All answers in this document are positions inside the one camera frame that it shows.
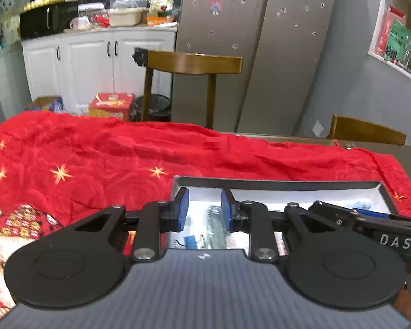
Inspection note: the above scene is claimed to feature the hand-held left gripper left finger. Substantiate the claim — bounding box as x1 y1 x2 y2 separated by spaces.
68 188 190 264

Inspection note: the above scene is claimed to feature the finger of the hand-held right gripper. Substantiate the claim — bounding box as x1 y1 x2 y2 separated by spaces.
356 210 411 227
310 200 360 225

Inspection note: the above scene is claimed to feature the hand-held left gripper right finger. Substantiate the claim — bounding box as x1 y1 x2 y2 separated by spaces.
221 189 343 264

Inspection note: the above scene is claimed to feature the light blue crochet piece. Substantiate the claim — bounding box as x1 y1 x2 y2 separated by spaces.
346 199 374 210

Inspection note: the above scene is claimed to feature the black shallow box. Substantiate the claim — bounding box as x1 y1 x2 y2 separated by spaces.
171 175 399 257

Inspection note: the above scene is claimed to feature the wooden chair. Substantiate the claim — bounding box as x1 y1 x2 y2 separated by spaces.
142 50 244 129
329 115 407 146

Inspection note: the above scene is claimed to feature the red printed blanket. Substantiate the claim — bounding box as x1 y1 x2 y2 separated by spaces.
0 111 411 316

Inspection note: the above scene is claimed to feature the black trash bin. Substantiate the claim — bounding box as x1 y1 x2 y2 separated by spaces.
133 95 172 122

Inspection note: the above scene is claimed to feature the red carton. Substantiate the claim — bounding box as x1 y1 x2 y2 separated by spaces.
88 92 136 121

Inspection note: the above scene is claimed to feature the small black cloth piece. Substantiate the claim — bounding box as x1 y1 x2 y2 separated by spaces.
132 48 148 66

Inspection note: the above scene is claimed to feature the white cabinet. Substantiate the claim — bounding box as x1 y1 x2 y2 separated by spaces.
21 27 178 117

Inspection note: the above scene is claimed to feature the silver refrigerator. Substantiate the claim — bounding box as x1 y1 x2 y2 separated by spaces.
171 0 339 134

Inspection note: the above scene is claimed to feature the blue carton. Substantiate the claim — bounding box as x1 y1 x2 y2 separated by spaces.
27 96 65 113

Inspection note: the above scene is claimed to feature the green bag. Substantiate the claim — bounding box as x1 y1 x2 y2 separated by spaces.
384 19 411 64

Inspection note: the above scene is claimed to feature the orange container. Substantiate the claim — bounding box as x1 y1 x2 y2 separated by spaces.
145 15 179 27

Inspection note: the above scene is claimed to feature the red bag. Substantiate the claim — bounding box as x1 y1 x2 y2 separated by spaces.
377 6 406 55

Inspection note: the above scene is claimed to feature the beige basin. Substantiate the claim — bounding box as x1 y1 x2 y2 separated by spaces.
109 8 142 27

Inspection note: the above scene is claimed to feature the white cup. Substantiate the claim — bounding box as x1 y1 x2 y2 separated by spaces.
69 17 91 31

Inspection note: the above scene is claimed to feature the black microwave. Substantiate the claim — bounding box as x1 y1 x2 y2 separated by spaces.
19 2 79 40

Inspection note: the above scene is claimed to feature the glass sliding door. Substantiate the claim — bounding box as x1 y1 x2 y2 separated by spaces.
0 0 38 134

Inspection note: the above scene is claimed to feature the gold chocolate box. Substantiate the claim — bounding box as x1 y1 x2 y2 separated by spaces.
22 0 65 11

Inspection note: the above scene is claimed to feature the white wall shelf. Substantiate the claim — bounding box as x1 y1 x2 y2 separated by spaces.
367 0 411 88

